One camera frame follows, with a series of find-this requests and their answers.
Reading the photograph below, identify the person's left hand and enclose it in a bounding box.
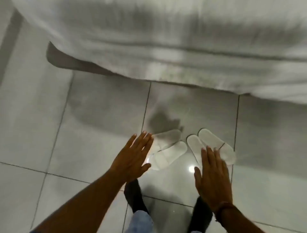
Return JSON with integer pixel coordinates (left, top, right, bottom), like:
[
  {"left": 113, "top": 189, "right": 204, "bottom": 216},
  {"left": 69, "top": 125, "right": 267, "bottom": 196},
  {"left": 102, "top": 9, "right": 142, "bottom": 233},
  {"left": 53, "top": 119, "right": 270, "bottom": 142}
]
[{"left": 110, "top": 131, "right": 154, "bottom": 184}]

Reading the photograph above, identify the person's right hand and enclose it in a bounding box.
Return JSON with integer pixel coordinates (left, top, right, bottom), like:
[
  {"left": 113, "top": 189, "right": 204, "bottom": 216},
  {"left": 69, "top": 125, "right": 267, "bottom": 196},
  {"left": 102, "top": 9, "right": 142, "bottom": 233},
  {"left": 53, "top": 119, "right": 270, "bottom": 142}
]
[{"left": 194, "top": 146, "right": 233, "bottom": 210}]

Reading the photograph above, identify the person's right forearm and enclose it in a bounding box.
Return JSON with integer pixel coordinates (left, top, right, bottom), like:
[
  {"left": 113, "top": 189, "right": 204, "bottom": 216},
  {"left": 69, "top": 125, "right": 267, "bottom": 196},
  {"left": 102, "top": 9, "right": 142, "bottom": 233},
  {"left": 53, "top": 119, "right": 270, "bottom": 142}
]
[{"left": 215, "top": 205, "right": 265, "bottom": 233}]

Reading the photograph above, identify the person's left forearm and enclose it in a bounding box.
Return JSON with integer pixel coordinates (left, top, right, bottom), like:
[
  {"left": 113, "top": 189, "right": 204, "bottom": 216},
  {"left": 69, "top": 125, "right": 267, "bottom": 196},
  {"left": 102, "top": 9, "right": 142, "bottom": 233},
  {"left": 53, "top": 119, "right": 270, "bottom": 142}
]
[{"left": 30, "top": 168, "right": 129, "bottom": 233}]

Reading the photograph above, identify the white slipper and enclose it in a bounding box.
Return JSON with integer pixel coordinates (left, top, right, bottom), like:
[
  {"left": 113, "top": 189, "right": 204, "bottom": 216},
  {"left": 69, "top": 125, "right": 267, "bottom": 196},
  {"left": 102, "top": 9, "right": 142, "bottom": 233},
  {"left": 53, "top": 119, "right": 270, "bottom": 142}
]
[
  {"left": 186, "top": 134, "right": 209, "bottom": 169},
  {"left": 198, "top": 128, "right": 237, "bottom": 165},
  {"left": 148, "top": 129, "right": 182, "bottom": 154},
  {"left": 148, "top": 141, "right": 188, "bottom": 171}
]

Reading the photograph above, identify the black sock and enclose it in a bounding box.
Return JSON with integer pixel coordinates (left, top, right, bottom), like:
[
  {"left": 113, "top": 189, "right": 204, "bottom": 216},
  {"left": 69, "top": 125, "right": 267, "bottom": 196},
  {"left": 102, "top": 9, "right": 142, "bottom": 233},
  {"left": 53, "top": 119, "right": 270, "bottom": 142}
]
[
  {"left": 124, "top": 179, "right": 150, "bottom": 216},
  {"left": 188, "top": 196, "right": 214, "bottom": 233}
]

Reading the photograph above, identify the blue jeans leg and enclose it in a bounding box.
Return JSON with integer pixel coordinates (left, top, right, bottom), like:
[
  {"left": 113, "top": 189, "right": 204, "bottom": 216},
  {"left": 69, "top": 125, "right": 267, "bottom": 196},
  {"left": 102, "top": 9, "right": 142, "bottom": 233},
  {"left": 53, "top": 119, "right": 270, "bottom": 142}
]
[{"left": 129, "top": 210, "right": 154, "bottom": 233}]

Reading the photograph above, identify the white bed sheet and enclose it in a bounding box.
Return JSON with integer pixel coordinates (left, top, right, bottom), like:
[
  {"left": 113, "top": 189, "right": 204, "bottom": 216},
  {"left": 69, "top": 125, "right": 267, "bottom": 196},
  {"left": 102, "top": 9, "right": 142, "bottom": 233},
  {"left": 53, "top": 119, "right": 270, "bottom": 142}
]
[{"left": 11, "top": 0, "right": 307, "bottom": 105}]

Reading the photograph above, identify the brown wrist bracelet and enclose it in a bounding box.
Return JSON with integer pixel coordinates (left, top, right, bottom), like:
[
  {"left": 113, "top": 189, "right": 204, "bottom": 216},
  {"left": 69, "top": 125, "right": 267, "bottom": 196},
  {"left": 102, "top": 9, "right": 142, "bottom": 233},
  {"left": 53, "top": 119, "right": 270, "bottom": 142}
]
[{"left": 214, "top": 202, "right": 236, "bottom": 222}]

